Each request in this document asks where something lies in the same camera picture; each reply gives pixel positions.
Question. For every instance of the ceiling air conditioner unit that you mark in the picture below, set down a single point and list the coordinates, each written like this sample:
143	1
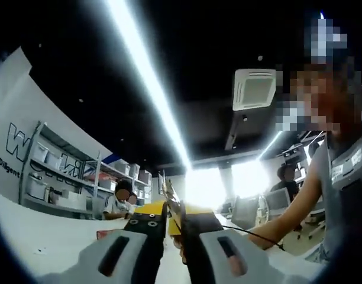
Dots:
255	90

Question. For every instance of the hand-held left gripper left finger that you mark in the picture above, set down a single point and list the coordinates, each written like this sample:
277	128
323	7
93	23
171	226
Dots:
145	242

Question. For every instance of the grey metal shelving rack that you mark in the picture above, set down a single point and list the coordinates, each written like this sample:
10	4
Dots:
110	170
51	205

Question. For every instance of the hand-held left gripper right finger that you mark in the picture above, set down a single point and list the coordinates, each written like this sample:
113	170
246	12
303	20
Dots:
198	245

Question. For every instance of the ceiling light strip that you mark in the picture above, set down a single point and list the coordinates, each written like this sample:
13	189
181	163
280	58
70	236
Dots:
271	145
151	97

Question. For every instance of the white storage bin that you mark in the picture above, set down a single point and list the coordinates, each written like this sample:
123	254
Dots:
54	160
37	187
40	152

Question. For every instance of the red flat box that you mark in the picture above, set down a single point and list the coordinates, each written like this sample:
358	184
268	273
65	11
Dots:
103	234

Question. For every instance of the yellow coffee stick pouch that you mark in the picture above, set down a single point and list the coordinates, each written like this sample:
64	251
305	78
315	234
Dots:
172	195

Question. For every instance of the white cardboard box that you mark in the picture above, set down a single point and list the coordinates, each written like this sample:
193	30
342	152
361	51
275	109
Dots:
71	198

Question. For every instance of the grey desktop monitor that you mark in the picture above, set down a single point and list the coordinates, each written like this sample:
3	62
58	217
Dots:
278	201

